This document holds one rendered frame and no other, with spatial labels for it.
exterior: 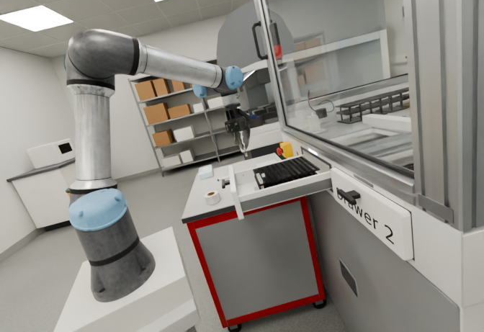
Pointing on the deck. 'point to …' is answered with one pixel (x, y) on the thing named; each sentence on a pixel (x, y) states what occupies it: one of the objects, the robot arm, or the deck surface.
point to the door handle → (257, 41)
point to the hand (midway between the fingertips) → (244, 146)
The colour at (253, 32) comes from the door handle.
